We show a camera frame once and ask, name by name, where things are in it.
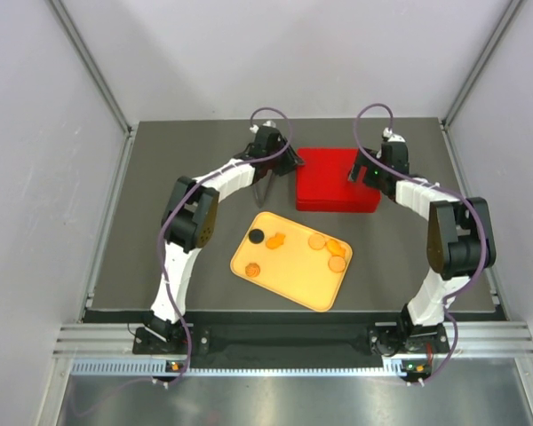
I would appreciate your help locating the yellow tray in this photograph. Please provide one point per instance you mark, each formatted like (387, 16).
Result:
(294, 271)

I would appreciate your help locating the orange swirl cookie left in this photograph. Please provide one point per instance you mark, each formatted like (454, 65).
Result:
(252, 270)

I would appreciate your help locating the black round cookie left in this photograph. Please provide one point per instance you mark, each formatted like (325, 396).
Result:
(256, 236)

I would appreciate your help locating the orange fish cookie left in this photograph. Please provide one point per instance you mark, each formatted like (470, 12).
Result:
(276, 241)

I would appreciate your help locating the red box lid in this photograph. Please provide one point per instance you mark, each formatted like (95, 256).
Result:
(322, 183)

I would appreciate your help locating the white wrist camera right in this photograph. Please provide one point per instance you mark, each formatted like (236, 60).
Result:
(388, 136)

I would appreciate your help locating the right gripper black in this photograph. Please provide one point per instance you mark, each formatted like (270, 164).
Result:
(364, 160)

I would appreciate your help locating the orange fish cookie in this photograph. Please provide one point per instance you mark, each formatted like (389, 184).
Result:
(335, 248)
(276, 241)

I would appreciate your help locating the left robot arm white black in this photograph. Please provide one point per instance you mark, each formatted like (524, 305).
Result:
(190, 215)

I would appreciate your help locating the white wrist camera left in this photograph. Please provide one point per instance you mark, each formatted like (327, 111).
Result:
(254, 128)

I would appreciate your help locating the tan round biscuit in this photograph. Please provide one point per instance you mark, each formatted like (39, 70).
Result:
(316, 241)
(337, 264)

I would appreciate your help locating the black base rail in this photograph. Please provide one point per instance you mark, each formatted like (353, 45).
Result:
(288, 343)

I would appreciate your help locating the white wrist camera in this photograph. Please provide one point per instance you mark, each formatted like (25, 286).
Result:
(388, 136)
(254, 128)

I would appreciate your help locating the orange fish cookie right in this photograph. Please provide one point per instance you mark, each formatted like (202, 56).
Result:
(335, 248)

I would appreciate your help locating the tan round biscuit top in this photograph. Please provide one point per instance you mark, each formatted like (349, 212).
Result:
(316, 241)

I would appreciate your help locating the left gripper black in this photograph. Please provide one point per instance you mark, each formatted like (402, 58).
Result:
(291, 161)

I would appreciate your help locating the tan round biscuit right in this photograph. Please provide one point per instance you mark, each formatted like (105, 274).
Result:
(337, 264)

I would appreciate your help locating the metal tongs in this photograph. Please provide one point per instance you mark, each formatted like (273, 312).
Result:
(262, 188)

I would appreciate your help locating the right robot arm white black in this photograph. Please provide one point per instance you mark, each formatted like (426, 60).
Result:
(459, 244)

